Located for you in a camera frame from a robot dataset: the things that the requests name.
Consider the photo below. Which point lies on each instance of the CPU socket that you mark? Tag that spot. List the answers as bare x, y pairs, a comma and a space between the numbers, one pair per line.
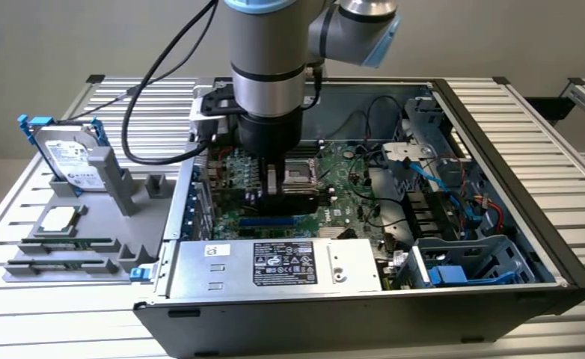
301, 171

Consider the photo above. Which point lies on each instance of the silver CPU chip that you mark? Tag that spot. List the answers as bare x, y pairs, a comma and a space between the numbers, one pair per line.
60, 218

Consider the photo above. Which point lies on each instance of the blue bay latch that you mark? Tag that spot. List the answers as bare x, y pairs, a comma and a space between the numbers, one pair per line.
447, 276

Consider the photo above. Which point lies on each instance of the blue expansion slot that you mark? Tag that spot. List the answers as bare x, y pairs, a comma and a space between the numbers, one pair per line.
267, 222

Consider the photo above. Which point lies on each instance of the silver hard disk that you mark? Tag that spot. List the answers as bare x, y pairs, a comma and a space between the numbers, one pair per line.
69, 161

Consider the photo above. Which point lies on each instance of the small blue clip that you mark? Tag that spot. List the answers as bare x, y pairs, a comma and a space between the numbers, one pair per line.
139, 274

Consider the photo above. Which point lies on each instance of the wrist camera with black bracket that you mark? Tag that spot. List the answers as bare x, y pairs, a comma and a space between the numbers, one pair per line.
215, 108

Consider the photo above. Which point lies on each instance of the black open PC case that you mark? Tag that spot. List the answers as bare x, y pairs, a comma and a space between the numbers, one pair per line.
352, 321

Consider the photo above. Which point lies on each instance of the grey disk bay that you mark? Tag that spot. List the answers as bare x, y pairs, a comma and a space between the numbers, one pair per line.
476, 258

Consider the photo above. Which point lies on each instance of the green motherboard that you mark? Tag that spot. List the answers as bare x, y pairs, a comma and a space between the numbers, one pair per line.
342, 194

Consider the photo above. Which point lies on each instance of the silver chipset heatsink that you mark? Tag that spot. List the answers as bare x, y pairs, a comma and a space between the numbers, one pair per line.
331, 233

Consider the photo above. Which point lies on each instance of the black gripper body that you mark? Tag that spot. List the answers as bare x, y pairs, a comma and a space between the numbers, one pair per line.
269, 131

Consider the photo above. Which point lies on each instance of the hard drive in blue caddy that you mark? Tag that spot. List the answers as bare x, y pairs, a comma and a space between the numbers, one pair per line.
102, 142

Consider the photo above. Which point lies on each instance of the grey parts rack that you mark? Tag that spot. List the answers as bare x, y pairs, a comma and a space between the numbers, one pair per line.
102, 224

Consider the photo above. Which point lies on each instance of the black fan shroud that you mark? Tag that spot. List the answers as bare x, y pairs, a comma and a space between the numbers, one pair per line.
431, 217

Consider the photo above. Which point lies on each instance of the green RAM stick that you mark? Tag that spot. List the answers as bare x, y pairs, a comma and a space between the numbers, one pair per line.
65, 245
57, 266

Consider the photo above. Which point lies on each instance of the grey metal drive cage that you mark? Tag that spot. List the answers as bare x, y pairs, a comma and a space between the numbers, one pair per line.
422, 149

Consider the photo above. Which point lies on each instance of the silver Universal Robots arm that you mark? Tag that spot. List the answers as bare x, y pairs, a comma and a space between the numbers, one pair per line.
264, 56

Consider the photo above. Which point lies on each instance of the grey power supply unit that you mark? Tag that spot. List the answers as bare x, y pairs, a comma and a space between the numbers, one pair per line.
272, 267

